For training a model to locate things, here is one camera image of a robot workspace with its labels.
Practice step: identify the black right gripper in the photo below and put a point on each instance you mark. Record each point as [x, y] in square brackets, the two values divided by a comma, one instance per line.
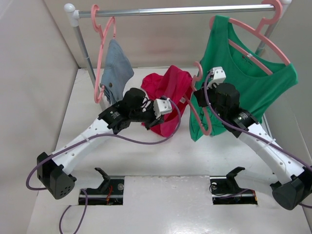
[201, 95]

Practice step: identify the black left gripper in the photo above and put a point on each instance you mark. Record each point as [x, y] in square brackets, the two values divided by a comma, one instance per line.
[157, 121]

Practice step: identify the red t shirt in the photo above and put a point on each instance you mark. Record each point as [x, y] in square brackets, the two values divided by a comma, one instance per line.
[174, 84]

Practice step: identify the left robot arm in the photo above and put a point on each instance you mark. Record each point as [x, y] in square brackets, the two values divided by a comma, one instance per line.
[54, 171]

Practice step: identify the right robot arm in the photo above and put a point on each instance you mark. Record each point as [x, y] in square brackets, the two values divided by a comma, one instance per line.
[291, 179]

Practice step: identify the pink hanger with green top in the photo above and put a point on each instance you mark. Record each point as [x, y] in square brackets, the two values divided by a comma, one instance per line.
[226, 50]

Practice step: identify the pink hanger with blue garment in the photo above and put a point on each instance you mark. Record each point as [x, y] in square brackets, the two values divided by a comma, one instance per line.
[99, 89]

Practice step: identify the green tank top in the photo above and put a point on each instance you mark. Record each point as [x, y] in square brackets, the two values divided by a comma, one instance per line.
[257, 89]

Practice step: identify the blue denim garment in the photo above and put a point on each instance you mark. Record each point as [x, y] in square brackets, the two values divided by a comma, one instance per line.
[117, 72]

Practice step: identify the metal clothes rack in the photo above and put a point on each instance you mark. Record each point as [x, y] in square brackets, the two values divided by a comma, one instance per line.
[156, 10]

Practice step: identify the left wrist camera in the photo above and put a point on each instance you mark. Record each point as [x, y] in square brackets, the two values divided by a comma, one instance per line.
[162, 107]

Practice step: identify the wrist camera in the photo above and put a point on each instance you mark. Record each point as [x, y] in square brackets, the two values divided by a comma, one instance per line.
[216, 75]
[162, 107]

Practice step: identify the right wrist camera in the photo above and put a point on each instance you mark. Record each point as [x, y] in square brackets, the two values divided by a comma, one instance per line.
[216, 75]

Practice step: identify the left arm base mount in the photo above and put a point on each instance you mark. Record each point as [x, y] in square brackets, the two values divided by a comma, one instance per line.
[105, 190]

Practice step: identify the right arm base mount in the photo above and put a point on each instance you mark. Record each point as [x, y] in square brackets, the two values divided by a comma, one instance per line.
[225, 190]

